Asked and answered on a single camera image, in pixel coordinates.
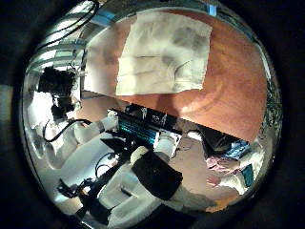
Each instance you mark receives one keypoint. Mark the person in light clothes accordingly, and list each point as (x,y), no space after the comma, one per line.
(229,165)

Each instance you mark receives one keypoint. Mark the white piece of clothing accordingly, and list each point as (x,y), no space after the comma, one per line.
(152,51)

